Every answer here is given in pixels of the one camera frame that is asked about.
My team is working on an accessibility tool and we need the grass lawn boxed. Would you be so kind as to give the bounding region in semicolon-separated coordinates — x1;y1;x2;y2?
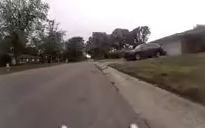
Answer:
108;51;205;111

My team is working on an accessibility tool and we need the low house with garage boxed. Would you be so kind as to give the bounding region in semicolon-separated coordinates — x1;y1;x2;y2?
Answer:
157;23;205;56

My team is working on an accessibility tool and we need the group of trees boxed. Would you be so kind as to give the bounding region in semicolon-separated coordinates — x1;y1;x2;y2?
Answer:
85;25;152;60

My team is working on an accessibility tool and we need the large leafy tree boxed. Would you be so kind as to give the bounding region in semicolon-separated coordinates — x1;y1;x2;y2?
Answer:
0;0;51;66

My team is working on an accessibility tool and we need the pale concrete kerb strip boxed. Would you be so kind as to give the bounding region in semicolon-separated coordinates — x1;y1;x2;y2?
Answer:
93;59;205;128

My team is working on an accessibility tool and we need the grey asphalt road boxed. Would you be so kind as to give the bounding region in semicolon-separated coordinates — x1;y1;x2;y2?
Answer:
0;60;151;128

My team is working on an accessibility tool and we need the dark car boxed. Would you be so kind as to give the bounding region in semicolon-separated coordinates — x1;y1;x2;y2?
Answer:
123;42;168;61

